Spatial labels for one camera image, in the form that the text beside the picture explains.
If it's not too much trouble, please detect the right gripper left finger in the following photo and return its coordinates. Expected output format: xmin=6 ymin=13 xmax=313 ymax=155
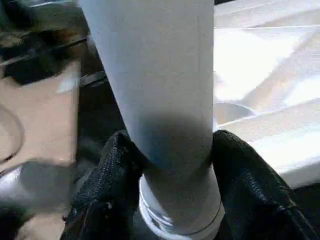
xmin=61 ymin=129 xmax=146 ymax=240

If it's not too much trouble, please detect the white plastic table leg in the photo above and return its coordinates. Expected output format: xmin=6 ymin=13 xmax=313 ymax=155
xmin=76 ymin=0 xmax=224 ymax=235

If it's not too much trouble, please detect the white plastic table top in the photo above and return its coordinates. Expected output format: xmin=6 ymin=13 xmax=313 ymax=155
xmin=138 ymin=0 xmax=320 ymax=238

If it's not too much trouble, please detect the black floor cable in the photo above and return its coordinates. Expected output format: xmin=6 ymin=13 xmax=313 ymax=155
xmin=0 ymin=104 xmax=25 ymax=161

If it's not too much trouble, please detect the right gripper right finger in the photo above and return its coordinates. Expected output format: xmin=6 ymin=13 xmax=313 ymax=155
xmin=210 ymin=128 xmax=319 ymax=240

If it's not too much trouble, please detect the black quilted mat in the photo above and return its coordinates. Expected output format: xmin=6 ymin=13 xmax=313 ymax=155
xmin=59 ymin=37 xmax=320 ymax=240

